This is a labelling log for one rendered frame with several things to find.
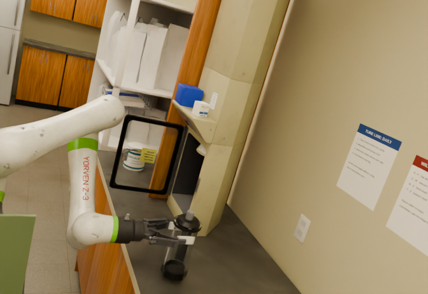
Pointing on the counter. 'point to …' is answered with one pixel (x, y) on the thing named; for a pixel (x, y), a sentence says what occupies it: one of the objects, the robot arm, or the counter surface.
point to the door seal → (120, 151)
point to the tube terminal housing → (220, 145)
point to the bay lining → (188, 168)
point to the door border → (171, 158)
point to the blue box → (188, 95)
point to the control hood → (199, 123)
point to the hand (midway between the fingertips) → (183, 233)
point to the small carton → (200, 109)
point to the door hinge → (178, 160)
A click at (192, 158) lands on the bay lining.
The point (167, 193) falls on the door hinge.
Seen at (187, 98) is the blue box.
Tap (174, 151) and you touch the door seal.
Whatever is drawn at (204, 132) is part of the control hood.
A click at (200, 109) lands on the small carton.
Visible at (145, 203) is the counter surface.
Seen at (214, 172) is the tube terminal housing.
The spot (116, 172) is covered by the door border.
